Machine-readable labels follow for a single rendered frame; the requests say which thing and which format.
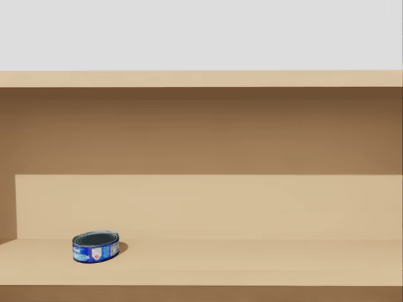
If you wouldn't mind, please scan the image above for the pale wooden shelf unit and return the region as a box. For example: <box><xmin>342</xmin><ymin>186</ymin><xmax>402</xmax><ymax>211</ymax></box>
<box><xmin>0</xmin><ymin>69</ymin><xmax>403</xmax><ymax>302</ymax></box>

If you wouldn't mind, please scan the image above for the blue flat can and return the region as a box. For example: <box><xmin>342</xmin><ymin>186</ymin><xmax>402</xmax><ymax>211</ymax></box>
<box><xmin>71</xmin><ymin>230</ymin><xmax>121</xmax><ymax>264</ymax></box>

